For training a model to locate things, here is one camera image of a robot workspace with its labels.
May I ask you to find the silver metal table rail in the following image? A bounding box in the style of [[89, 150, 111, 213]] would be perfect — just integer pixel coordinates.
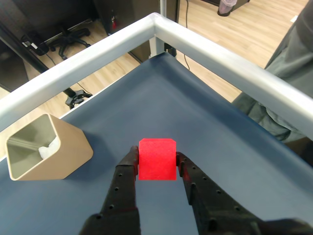
[[0, 12, 313, 145]]

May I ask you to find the black stand base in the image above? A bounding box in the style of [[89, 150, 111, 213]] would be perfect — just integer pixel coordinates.
[[62, 86, 94, 111]]

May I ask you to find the beige square box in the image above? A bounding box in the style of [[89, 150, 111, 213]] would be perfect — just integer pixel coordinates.
[[5, 113, 94, 181]]

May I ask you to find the black office chair base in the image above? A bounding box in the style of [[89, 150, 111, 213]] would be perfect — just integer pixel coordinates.
[[47, 24, 92, 61]]

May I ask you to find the black power adapter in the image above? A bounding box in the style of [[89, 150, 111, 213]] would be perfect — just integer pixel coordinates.
[[21, 33, 50, 56]]

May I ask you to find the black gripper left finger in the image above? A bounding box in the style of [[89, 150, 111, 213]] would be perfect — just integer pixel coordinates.
[[79, 145, 142, 235]]

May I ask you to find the person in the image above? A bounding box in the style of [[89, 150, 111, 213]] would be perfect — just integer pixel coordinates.
[[231, 0, 313, 169]]

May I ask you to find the white table leg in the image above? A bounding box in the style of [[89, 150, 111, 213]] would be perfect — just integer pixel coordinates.
[[148, 36, 165, 61]]

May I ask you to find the bin with pink bag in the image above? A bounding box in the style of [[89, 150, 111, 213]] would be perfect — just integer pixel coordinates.
[[217, 0, 250, 18]]

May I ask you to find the dark blue-grey table mat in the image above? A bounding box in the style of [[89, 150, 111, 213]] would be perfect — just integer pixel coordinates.
[[0, 51, 313, 235]]

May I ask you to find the red cube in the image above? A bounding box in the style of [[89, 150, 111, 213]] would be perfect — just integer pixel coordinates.
[[138, 138, 178, 181]]

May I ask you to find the black floor cable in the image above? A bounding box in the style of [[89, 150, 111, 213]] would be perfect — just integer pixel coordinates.
[[182, 0, 191, 71]]

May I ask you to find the dark cabinet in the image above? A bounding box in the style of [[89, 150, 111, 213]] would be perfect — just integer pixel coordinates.
[[93, 0, 162, 37]]

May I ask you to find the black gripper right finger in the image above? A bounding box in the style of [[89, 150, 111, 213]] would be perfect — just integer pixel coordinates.
[[175, 151, 313, 235]]

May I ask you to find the white tissue paper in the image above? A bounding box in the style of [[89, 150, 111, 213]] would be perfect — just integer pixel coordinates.
[[38, 136, 61, 160]]

